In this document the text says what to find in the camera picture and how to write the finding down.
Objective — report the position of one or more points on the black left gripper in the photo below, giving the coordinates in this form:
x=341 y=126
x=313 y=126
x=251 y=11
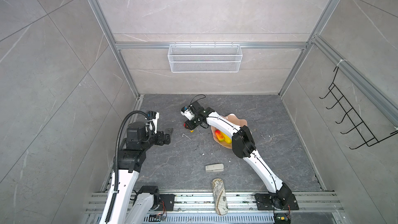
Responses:
x=159 y=140

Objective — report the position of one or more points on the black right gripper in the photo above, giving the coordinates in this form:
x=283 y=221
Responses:
x=190 y=127

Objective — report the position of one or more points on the red yellow fake mango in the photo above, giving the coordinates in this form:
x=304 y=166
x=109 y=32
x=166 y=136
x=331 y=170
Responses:
x=219 y=135

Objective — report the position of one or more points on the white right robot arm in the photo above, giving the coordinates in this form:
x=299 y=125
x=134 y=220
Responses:
x=243 y=146

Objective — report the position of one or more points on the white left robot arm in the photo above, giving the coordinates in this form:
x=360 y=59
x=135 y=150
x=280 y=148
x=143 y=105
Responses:
x=129 y=158

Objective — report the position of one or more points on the beige small box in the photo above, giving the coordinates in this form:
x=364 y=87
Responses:
x=219 y=167

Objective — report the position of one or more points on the map print oval case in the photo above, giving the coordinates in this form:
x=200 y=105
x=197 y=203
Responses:
x=220 y=197

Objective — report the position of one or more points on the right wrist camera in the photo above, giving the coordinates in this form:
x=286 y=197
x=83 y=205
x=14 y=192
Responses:
x=191 y=111

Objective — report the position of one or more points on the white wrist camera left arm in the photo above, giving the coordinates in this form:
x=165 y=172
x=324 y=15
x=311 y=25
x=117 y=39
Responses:
x=152 y=121

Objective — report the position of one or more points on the white wire mesh basket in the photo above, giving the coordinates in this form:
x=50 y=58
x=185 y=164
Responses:
x=201 y=58

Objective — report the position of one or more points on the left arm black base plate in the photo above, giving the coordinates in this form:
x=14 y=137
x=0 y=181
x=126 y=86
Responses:
x=163 y=202

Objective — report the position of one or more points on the aluminium rail frame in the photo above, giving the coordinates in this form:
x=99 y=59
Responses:
x=205 y=207

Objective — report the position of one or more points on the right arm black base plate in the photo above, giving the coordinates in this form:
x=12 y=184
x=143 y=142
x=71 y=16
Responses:
x=266 y=202

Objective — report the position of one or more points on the black wire hook rack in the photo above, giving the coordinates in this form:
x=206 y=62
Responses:
x=358 y=125

